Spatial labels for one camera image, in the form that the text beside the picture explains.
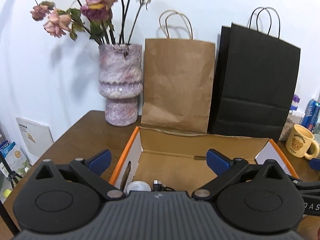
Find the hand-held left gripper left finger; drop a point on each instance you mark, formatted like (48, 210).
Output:
(101, 158)

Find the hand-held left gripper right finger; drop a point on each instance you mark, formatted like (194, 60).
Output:
(216, 161)

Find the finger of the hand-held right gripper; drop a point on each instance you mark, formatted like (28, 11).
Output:
(307, 186)
(315, 165)

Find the red cardboard box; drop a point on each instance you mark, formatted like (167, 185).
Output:
(175, 160)

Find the white screw lid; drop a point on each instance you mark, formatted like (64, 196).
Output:
(137, 187)

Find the yellow bear mug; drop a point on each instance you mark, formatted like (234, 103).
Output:
(297, 142)

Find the blue drink can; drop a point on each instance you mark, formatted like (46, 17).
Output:
(311, 115)

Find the purple lidded container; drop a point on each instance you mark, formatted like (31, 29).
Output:
(295, 100)

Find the white board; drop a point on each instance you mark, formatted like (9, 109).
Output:
(35, 140)

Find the pink marbled vase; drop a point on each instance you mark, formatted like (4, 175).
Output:
(120, 80)

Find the white packet yellow sticker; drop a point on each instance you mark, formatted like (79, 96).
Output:
(17, 160)

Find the brown paper bag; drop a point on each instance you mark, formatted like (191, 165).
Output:
(177, 85)

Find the black paper bag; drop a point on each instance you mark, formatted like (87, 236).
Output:
(257, 80)

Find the black light stand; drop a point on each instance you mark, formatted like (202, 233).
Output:
(10, 177)

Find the blue printed packet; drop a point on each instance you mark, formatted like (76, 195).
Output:
(6, 148)

